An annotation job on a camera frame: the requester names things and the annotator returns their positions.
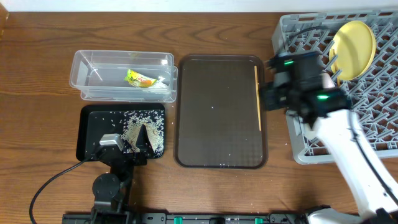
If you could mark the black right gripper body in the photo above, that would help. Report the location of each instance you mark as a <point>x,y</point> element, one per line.
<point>270,97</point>

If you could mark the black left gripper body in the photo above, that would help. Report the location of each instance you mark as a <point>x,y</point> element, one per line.
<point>125,155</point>

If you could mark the pile of rice leftovers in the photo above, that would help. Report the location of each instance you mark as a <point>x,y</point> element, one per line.
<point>127,124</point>

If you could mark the wooden chopstick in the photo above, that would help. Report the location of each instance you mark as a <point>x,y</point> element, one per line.
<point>335,77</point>
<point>257,97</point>

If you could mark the white tissue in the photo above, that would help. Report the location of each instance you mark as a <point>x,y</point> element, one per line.
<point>160,85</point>

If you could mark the green yellow snack wrapper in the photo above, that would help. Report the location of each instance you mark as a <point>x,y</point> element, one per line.
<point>138,80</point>

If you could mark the yellow plastic plate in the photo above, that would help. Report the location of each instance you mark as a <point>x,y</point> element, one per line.
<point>355,45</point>

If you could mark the white pink bowl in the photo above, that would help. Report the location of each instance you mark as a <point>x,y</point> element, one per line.
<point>327,81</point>

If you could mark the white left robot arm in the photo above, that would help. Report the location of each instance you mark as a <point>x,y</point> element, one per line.
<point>111,190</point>

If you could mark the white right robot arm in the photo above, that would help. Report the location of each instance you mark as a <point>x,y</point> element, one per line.
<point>328,112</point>

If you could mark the black waste tray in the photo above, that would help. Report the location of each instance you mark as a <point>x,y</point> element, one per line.
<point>85,112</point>

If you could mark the grey dishwasher rack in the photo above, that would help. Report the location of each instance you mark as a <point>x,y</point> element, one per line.
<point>373,94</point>

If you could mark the dark brown serving tray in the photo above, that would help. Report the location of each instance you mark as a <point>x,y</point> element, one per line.
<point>216,117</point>

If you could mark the clear plastic bin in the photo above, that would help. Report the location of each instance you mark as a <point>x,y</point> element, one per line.
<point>99,75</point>

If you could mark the black rail at table edge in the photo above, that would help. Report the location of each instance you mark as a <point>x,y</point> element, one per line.
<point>322,214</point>

